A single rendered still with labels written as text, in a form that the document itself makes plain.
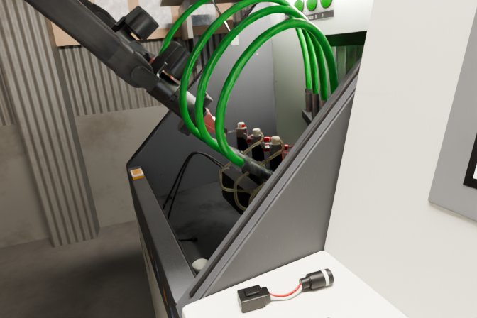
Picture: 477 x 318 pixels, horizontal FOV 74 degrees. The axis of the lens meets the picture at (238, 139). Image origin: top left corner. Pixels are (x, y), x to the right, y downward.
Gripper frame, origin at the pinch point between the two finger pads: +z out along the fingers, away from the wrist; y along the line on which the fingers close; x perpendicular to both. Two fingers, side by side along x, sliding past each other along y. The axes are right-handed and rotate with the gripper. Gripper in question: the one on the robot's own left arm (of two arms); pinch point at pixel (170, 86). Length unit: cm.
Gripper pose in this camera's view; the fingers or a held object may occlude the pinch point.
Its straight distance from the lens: 83.3
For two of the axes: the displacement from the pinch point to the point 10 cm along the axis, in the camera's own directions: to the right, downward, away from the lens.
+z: 7.1, 6.8, -1.7
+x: -6.3, 7.3, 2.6
